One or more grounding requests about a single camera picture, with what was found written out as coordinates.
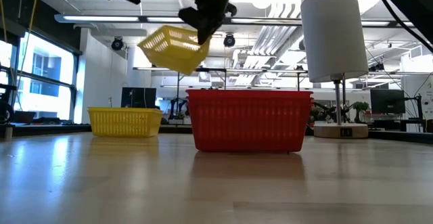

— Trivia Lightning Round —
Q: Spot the yellow plastic basket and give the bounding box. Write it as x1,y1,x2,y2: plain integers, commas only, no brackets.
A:
137,24,212,76
87,106,164,138

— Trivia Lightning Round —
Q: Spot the black monitor on arm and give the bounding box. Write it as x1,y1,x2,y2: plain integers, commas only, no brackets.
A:
369,88,407,115

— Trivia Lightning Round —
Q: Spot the long ceiling light bar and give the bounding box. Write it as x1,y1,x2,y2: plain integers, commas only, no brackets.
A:
53,13,433,28

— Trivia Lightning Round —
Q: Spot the black ceiling spotlight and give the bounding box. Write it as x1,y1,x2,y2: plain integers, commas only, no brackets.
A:
223,32,237,48
110,36,124,51

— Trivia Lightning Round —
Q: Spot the black monitor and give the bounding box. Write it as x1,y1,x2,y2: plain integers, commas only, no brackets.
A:
120,87,158,110

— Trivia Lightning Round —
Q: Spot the white lamp with wooden base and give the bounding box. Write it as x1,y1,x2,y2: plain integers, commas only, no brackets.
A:
300,0,370,139

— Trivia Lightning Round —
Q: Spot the small potted tree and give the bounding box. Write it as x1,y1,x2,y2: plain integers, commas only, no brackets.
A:
352,101,371,124

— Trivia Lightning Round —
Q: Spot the black gantry frame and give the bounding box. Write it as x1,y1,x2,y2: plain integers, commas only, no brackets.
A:
175,66,228,110

